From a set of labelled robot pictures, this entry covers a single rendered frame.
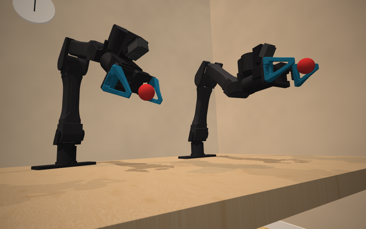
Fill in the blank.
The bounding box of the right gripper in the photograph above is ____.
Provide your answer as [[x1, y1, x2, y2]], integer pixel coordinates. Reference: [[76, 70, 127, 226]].
[[101, 62, 163, 104]]

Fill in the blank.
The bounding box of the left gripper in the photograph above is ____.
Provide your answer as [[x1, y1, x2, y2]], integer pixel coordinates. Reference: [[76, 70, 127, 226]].
[[252, 57, 319, 90]]

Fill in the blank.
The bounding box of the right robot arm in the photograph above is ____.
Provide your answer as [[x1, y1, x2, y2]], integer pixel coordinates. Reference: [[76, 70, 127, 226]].
[[31, 24, 149, 170]]

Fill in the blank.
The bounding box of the red sphere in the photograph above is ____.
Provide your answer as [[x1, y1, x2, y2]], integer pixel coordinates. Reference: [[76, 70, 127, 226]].
[[138, 84, 155, 101], [297, 58, 315, 74]]

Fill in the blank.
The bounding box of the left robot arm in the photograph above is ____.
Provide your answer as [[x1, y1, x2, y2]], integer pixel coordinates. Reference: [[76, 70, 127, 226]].
[[178, 43, 276, 159]]

